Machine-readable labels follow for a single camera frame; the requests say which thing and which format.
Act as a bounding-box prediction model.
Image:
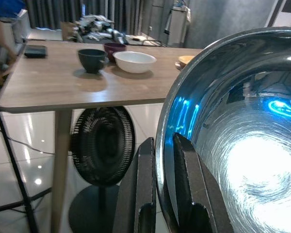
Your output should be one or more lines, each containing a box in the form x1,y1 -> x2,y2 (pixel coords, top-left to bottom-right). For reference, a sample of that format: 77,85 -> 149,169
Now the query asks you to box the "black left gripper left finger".
113,137 -> 157,233

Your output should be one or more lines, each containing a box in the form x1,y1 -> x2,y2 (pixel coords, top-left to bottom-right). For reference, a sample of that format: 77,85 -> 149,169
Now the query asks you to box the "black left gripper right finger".
173,133 -> 234,233

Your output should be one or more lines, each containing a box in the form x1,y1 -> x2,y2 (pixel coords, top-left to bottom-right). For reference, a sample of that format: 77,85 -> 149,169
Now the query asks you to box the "shiny steel mixing bowl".
155,26 -> 291,233

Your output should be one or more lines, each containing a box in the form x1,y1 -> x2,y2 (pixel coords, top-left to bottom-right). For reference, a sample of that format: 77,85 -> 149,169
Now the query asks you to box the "white bowl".
113,51 -> 157,74

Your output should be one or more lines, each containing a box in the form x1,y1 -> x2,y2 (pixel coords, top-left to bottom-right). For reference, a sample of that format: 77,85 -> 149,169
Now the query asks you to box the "yellow bowl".
178,55 -> 196,66

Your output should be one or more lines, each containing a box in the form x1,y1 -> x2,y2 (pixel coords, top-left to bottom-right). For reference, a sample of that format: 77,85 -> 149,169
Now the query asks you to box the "wooden table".
0,40 -> 204,233

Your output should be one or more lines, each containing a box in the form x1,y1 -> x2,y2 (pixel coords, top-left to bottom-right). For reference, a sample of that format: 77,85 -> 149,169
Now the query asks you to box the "dark green bowl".
78,49 -> 108,74

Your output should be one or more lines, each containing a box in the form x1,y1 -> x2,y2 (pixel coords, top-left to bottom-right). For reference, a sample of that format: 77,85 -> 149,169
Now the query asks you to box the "black tripod stand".
0,87 -> 53,233

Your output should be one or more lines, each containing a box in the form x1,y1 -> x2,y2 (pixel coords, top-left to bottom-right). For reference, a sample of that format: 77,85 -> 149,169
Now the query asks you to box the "maroon bowl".
103,42 -> 127,63

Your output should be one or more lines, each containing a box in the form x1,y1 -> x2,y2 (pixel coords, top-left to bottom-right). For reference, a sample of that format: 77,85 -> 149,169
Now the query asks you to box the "white cabinet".
164,6 -> 191,48

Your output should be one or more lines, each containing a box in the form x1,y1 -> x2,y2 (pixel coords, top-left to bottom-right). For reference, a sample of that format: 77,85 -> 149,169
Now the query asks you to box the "pile of clutter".
74,14 -> 129,45

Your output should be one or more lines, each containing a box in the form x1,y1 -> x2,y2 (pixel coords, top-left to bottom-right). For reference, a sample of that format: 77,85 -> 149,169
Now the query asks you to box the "brown cardboard box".
60,21 -> 81,42

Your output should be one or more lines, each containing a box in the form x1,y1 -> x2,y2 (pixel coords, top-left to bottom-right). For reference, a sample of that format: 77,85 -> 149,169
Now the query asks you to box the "black flat case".
24,45 -> 48,59

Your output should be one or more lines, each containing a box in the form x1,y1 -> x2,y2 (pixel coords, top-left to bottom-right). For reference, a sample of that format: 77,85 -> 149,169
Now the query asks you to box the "grey curtain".
24,0 -> 151,36

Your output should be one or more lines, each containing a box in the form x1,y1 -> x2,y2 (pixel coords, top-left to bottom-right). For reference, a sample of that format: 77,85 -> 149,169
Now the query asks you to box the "person in blue shirt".
0,0 -> 27,64

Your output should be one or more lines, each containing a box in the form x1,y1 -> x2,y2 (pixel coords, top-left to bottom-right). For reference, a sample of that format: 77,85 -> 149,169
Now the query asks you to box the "black pedestal fan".
68,106 -> 136,233

